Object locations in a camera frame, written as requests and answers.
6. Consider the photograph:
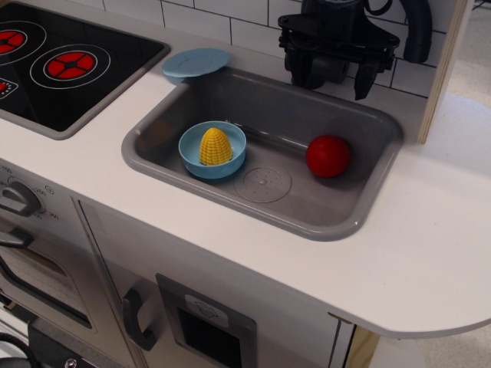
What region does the dark grey faucet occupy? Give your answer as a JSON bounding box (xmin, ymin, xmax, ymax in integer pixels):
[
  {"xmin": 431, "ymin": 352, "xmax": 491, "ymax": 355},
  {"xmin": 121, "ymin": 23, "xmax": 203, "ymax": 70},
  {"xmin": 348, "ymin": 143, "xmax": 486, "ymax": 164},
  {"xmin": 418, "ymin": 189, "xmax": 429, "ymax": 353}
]
[{"xmin": 400, "ymin": 0, "xmax": 433, "ymax": 64}]

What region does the light blue bowl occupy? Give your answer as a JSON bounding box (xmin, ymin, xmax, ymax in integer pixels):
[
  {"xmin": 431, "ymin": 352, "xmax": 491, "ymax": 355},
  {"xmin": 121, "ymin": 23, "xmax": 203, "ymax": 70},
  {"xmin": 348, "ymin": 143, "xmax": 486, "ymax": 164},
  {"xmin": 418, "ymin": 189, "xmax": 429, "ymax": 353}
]
[{"xmin": 178, "ymin": 121, "xmax": 247, "ymax": 179}]

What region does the dark grey cabinet handle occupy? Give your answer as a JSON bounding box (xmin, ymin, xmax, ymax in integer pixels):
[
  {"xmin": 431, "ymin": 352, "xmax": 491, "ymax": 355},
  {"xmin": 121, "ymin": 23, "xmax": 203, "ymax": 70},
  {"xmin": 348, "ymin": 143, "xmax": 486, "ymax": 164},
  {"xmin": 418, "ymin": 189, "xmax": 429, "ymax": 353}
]
[{"xmin": 122, "ymin": 288, "xmax": 157, "ymax": 351}]

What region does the grey dispenser panel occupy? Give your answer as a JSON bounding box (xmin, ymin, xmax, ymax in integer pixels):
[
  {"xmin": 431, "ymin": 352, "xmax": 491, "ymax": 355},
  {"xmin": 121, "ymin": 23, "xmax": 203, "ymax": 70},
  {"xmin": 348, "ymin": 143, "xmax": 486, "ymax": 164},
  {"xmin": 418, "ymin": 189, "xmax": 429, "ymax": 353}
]
[{"xmin": 156, "ymin": 274, "xmax": 258, "ymax": 368}]

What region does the yellow toy corn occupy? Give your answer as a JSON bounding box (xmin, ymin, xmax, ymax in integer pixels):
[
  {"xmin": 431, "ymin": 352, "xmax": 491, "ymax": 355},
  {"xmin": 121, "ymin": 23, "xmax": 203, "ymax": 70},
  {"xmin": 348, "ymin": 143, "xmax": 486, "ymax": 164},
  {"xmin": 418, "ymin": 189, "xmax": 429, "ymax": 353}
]
[{"xmin": 199, "ymin": 127, "xmax": 233, "ymax": 166}]

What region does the black toy stove top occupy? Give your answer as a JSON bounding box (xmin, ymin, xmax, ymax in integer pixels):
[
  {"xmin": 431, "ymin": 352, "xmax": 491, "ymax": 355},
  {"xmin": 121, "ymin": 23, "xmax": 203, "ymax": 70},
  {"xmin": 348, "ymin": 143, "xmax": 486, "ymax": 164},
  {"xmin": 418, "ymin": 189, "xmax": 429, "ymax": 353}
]
[{"xmin": 1, "ymin": 2, "xmax": 170, "ymax": 140}]

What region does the grey oven door handle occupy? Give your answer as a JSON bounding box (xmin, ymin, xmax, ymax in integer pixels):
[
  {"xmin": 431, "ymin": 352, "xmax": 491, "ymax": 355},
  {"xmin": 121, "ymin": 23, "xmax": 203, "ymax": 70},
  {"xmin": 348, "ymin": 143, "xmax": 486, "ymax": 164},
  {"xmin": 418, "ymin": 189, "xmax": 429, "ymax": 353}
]
[{"xmin": 0, "ymin": 228, "xmax": 34, "ymax": 249}]

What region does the light wooden side panel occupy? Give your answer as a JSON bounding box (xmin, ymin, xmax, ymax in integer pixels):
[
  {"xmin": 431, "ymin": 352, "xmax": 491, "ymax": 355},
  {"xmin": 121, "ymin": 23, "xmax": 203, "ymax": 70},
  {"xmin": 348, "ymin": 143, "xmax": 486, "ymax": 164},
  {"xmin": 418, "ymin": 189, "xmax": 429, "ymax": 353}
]
[{"xmin": 417, "ymin": 1, "xmax": 473, "ymax": 144}]

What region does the oven door window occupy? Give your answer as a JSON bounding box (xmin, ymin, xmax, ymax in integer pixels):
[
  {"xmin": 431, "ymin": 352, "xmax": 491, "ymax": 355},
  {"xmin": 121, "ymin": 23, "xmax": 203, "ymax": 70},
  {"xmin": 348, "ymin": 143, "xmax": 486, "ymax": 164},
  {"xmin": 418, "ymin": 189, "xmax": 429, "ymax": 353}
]
[{"xmin": 1, "ymin": 247, "xmax": 92, "ymax": 329}]

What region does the grey plastic sink basin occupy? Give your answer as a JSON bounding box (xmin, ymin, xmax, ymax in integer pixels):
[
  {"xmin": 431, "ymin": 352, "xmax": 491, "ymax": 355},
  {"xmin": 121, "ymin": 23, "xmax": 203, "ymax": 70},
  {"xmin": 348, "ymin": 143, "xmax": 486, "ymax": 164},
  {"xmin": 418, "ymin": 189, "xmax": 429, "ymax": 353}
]
[{"xmin": 122, "ymin": 68, "xmax": 403, "ymax": 242}]

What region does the grey oven knob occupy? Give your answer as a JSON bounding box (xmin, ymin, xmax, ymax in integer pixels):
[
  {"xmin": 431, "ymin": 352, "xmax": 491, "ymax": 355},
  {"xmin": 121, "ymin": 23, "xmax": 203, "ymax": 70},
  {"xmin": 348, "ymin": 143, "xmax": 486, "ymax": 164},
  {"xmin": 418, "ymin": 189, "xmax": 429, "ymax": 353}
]
[{"xmin": 1, "ymin": 182, "xmax": 41, "ymax": 217}]

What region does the light blue plate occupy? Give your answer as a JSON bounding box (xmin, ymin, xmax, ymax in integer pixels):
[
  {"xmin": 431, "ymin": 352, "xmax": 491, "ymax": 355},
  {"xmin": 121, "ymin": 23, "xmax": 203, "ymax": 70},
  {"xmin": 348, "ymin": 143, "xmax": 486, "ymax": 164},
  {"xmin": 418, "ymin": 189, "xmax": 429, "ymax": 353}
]
[{"xmin": 161, "ymin": 48, "xmax": 231, "ymax": 84}]

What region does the red toy tomato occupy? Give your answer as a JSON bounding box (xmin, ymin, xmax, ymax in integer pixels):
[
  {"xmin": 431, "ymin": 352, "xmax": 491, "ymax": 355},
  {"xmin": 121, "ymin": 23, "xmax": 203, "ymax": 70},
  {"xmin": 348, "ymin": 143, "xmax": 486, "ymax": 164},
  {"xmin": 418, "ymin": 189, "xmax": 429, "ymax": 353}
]
[{"xmin": 306, "ymin": 135, "xmax": 351, "ymax": 178}]

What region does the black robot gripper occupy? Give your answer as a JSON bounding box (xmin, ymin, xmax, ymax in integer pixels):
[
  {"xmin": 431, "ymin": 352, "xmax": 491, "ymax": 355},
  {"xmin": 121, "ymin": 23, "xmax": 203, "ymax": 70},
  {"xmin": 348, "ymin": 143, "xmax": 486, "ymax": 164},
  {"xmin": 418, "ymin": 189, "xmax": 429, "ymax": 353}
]
[{"xmin": 278, "ymin": 1, "xmax": 400, "ymax": 100}]

